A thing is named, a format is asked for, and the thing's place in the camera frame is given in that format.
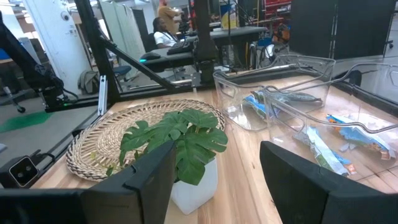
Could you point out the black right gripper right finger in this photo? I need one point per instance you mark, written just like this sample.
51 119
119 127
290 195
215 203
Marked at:
295 186

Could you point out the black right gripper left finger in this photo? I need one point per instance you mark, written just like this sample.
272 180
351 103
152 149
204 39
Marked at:
146 186

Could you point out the blue red granola bar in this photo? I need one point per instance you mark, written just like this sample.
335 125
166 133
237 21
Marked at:
363 137
326 152

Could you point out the blue white granola bar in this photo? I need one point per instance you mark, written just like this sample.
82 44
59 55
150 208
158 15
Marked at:
256 107

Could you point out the blue packet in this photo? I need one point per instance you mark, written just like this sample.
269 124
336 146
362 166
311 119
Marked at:
298 97

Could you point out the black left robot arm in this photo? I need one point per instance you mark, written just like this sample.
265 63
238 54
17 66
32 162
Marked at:
205 37

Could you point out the white square plant pot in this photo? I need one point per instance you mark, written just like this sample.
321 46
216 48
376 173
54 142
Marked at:
196 193

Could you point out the clear plastic bin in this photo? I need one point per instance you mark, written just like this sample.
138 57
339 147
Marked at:
323 74
286 130
239 118

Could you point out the round woven wicker placemat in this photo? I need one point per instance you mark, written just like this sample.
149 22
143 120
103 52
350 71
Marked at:
102 140

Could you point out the green artificial leafy plant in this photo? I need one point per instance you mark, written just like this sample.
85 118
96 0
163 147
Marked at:
189 140

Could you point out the blue office chair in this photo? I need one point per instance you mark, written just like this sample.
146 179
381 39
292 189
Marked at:
122 71

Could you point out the grey bag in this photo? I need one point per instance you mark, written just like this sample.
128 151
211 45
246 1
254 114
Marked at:
88 81

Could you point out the black computer mouse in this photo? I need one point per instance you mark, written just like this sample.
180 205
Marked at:
150 56

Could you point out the black keyboard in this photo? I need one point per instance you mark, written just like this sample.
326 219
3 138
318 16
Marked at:
180 47

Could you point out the person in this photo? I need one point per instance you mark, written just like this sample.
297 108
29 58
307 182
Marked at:
163 35
169 12

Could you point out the orange black bag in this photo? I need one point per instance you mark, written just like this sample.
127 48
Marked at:
281 32

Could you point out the pale room divider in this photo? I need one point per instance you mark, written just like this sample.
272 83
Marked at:
124 31

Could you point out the black partition panel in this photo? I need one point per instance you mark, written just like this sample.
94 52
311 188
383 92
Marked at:
342 28

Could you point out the dark office desk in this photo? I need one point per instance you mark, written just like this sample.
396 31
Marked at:
224 34

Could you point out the white pillar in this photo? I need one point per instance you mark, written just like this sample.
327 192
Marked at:
56 37

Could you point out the yellow blue sign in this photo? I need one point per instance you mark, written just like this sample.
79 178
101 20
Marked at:
228 15

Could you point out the silver aluminium bracket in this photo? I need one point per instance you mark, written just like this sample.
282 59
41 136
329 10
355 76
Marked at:
102 93

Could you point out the black diagonal frame brace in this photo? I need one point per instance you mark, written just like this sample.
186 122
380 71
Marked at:
140 67

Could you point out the black table-level camera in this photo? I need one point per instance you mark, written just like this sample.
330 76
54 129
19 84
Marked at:
21 171

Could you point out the black frame post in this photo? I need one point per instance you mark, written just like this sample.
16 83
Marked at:
93 46

